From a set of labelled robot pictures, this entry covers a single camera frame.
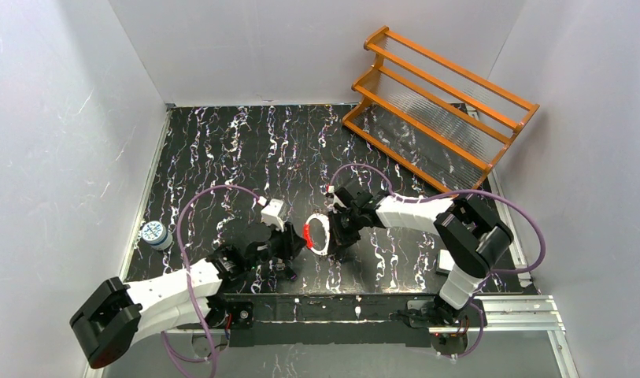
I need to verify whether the silver key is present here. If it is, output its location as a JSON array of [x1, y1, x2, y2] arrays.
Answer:
[[274, 258, 298, 282]]

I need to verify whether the white red keyring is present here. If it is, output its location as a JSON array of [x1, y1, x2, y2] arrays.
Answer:
[[302, 212, 331, 258]]

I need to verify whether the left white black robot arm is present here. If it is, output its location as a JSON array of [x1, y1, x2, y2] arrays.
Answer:
[[69, 222, 307, 369]]

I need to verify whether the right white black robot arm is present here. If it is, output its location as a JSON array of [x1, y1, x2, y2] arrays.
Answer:
[[328, 181, 513, 314]]

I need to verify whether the white box with red mark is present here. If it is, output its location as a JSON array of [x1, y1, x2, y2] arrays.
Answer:
[[435, 249, 455, 276]]

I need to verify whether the orange wooden rack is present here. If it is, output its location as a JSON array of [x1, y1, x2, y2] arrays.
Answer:
[[342, 26, 539, 191]]

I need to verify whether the small blue white jar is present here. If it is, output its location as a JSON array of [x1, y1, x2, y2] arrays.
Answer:
[[139, 220, 173, 251]]

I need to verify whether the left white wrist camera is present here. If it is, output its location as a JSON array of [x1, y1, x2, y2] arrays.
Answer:
[[257, 196, 287, 232]]

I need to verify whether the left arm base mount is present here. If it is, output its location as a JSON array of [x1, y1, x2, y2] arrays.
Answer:
[[199, 293, 254, 336]]

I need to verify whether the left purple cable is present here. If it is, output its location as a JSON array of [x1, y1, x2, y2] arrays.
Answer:
[[161, 184, 268, 378]]

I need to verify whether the purple cable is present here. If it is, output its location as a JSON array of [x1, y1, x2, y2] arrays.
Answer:
[[328, 163, 547, 358], [161, 184, 268, 378]]

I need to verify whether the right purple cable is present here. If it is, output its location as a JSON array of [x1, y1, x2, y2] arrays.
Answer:
[[328, 163, 547, 358]]

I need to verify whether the aluminium frame rail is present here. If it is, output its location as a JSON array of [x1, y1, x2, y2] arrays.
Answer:
[[169, 294, 563, 343]]

